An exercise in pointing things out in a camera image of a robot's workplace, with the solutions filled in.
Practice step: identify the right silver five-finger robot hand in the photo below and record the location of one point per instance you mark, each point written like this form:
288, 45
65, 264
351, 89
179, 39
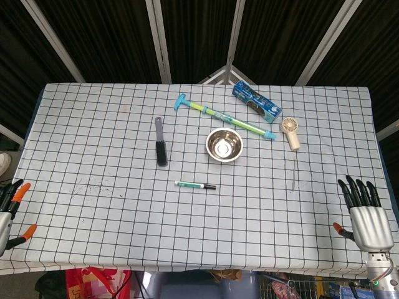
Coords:
371, 224

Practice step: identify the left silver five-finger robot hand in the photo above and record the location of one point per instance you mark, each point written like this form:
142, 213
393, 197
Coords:
5, 224

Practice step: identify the black marker cap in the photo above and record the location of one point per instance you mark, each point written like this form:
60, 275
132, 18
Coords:
210, 187

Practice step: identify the white green marker pen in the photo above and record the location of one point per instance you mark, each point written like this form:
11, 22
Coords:
188, 184

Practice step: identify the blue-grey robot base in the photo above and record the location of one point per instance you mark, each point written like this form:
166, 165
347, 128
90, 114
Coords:
187, 288

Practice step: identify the white shoe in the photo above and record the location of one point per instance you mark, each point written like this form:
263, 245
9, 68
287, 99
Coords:
4, 163

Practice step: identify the red plastic bag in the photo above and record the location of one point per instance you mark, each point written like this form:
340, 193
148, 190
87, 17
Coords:
93, 283

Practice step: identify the white black checkered tablecloth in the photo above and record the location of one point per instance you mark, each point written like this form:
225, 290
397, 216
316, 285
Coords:
93, 140

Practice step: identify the beige handheld fan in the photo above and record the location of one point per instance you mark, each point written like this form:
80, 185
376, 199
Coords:
290, 127

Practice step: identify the brown paper bag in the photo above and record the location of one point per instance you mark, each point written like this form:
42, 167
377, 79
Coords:
227, 274

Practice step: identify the stainless steel bowl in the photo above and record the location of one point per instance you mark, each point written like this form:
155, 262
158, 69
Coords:
224, 146

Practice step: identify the blue cardboard box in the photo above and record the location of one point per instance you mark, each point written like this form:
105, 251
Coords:
257, 101

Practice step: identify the green blue water pump toy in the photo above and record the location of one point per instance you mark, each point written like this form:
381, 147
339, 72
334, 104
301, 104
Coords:
224, 118

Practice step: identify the white metal frame beam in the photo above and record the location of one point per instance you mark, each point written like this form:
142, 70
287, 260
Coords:
11, 134
329, 40
159, 40
235, 31
52, 40
388, 130

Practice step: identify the white triangular frame joint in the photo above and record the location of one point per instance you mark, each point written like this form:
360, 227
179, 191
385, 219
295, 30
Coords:
227, 74

